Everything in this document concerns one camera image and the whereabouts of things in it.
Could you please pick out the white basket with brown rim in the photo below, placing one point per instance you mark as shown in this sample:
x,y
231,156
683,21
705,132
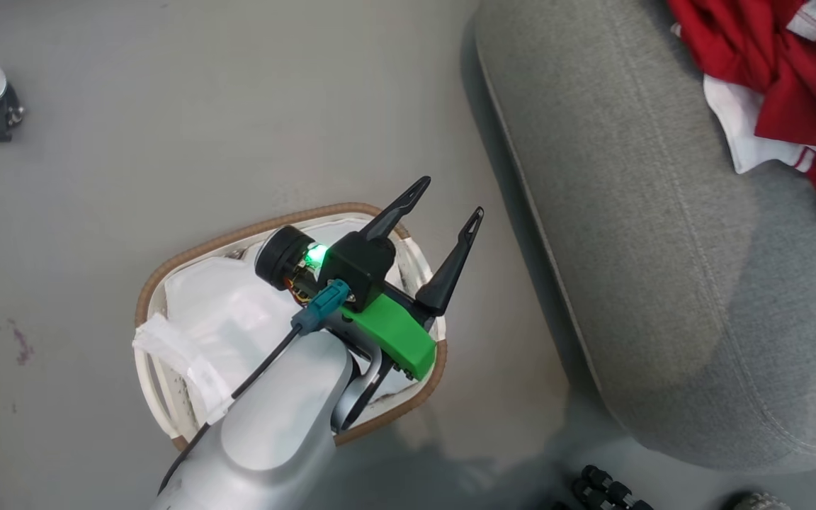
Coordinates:
x,y
160,283

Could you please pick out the black robot base connectors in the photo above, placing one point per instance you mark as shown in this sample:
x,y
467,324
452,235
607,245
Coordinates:
x,y
606,489

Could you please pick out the red basketball jersey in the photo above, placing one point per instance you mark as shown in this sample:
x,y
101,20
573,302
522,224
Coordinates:
x,y
769,49

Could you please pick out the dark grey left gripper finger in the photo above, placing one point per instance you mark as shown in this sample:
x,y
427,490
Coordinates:
x,y
454,265
397,209

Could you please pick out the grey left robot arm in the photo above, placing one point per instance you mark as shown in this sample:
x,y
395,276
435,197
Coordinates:
x,y
280,425

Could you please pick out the grey fabric sofa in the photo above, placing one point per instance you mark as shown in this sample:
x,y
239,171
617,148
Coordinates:
x,y
649,248

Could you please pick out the white cloth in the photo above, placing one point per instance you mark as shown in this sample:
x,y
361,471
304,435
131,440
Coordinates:
x,y
217,319

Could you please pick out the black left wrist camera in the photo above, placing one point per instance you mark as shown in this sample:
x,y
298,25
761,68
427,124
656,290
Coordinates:
x,y
280,256

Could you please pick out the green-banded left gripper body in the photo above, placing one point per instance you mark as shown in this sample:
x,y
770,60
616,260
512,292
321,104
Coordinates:
x,y
394,333

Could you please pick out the white garment with red trim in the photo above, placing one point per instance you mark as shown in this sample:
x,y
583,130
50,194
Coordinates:
x,y
741,127

